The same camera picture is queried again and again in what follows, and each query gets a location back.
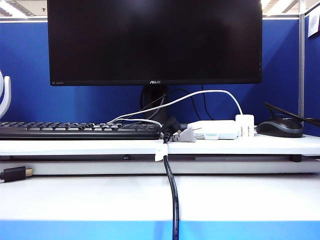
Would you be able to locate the white cable tag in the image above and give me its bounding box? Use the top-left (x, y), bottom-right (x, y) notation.
top-left (154, 144), bottom-right (169, 162)

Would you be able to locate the white charger cable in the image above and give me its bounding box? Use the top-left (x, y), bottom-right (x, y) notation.
top-left (106, 89), bottom-right (244, 127)

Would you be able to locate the white curved plastic object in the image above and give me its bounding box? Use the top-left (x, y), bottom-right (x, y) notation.
top-left (0, 71), bottom-right (12, 119)

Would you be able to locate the black ASUS monitor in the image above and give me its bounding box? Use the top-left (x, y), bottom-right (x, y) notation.
top-left (46, 0), bottom-right (263, 126)

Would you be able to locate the black HDMI plug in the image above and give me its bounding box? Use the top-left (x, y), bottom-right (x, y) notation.
top-left (0, 165), bottom-right (33, 183)

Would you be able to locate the black computer mouse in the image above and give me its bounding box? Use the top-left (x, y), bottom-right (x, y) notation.
top-left (255, 119), bottom-right (305, 138)

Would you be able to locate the thin black cable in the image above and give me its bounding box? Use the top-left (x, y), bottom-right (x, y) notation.
top-left (167, 87), bottom-right (202, 120)
top-left (200, 84), bottom-right (215, 120)

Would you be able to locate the black Logitech keyboard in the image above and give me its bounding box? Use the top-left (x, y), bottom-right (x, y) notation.
top-left (0, 121), bottom-right (162, 140)

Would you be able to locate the white USB charger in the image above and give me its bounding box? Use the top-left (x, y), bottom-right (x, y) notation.
top-left (234, 114), bottom-right (255, 138)

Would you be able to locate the white paper poster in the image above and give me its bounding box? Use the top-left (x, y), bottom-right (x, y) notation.
top-left (307, 11), bottom-right (320, 38)

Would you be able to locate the white two-prong plug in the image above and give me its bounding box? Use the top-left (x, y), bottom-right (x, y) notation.
top-left (171, 124), bottom-right (196, 143)

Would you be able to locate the black mouse cable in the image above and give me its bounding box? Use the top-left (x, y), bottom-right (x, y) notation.
top-left (263, 101), bottom-right (320, 125)

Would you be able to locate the thick black power cable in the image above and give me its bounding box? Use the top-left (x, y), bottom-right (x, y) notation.
top-left (159, 115), bottom-right (181, 240)

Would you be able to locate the white power strip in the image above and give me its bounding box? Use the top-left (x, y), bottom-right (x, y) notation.
top-left (186, 119), bottom-right (240, 140)

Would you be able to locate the silver partition post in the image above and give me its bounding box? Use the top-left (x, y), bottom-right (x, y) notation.
top-left (299, 13), bottom-right (306, 121)

